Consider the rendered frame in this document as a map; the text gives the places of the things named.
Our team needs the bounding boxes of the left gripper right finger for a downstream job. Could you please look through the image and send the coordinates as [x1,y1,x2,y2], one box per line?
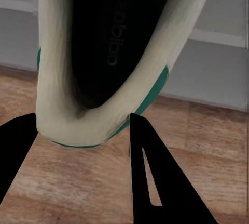
[130,113,218,224]

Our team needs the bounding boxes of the gym shoe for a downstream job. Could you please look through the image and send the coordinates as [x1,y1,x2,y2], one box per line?
[36,0,205,149]

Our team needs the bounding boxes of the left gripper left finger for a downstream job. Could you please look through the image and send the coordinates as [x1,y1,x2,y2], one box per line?
[0,113,38,203]

